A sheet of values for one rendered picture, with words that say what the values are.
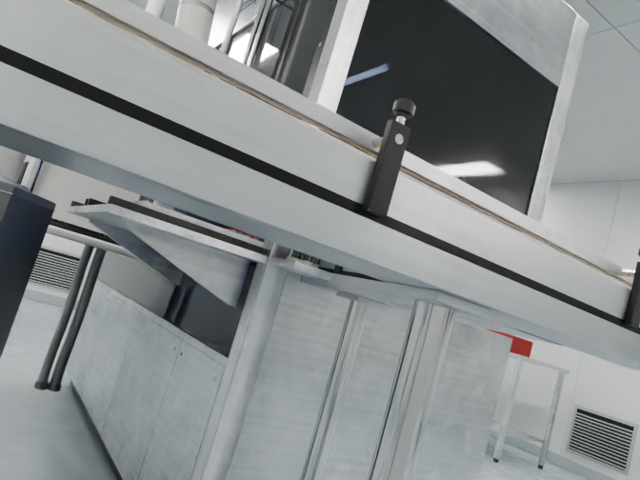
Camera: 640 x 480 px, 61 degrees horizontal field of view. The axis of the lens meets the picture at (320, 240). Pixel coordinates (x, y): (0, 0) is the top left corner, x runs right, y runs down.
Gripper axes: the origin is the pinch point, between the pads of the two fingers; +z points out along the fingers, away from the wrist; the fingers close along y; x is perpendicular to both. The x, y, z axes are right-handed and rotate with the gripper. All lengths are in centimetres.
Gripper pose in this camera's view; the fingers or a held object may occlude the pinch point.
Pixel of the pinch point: (146, 200)
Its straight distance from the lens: 139.5
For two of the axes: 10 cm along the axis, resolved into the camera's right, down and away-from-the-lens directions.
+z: -2.7, 9.6, -1.2
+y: -5.3, -0.4, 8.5
